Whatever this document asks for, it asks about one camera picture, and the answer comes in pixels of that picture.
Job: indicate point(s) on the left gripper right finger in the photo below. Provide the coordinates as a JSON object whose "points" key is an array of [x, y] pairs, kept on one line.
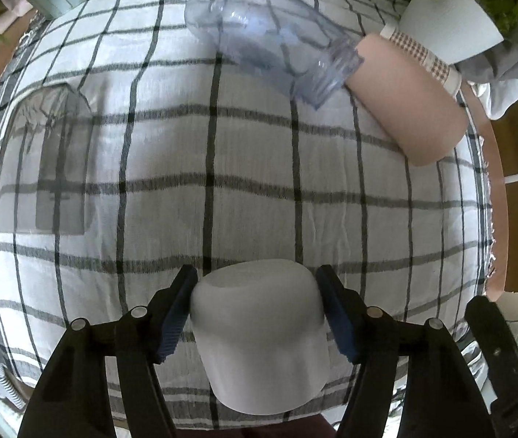
{"points": [[441, 398]]}

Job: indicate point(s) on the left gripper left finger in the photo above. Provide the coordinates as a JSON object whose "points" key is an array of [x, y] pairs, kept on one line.
{"points": [[72, 397]]}

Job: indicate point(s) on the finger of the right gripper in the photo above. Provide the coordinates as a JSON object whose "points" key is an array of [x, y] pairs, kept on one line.
{"points": [[495, 339]]}

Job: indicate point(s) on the white plastic cup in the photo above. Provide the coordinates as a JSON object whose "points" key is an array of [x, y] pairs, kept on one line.
{"points": [[260, 330]]}

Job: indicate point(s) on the clear grey square cup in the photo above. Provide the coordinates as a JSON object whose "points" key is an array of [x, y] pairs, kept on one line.
{"points": [[44, 163]]}

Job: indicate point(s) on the pink plastic cup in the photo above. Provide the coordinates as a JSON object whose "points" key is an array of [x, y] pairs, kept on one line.
{"points": [[411, 106]]}

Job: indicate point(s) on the patterned paper cup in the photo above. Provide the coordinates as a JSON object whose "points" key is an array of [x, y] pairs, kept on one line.
{"points": [[449, 78]]}

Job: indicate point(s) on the plaid checkered tablecloth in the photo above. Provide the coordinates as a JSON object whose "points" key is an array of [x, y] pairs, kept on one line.
{"points": [[192, 161]]}

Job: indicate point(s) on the grey curtain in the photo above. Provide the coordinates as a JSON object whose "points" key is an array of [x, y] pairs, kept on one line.
{"points": [[493, 76]]}

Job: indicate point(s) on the white pot green plant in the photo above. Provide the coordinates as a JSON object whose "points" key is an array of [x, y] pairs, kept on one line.
{"points": [[455, 30]]}

